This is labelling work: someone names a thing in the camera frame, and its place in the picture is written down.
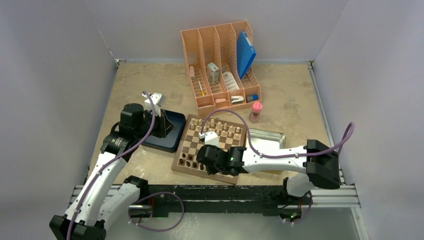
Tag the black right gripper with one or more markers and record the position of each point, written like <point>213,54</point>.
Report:
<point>212,170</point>

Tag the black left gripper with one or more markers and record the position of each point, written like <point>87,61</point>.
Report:
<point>164,125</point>

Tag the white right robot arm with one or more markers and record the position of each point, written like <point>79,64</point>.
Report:
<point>316,165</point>

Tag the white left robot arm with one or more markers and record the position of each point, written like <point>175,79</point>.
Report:
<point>91,214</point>

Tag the wooden chess board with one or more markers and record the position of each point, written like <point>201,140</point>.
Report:
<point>192,147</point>

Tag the light chess pieces row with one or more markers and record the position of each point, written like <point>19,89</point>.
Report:
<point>224,129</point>

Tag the dark blue tin tray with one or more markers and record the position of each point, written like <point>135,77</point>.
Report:
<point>171,141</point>

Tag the yellow pen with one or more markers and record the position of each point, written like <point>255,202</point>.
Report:
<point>201,88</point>

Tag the white stapler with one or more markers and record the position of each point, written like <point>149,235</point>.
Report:
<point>236,99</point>

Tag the pink cap bottle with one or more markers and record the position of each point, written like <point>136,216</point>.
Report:
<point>255,112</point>

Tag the white red small box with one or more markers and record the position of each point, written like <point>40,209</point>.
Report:
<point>212,71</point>

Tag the blue cap glue stick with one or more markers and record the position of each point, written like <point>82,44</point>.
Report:
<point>251,98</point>

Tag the white labelled packet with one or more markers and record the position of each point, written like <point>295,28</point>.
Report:
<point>230,81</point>

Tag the orange file organizer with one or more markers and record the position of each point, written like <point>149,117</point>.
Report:
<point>217,44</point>

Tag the blue folder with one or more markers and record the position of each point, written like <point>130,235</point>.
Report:
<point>245,54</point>

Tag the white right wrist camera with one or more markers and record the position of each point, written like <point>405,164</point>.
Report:
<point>210,138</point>

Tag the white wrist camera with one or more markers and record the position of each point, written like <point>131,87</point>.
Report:
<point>154,101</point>
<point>210,138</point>

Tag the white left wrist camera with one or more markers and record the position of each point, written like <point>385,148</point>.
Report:
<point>154,101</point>

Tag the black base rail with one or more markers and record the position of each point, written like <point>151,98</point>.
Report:
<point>267,200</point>

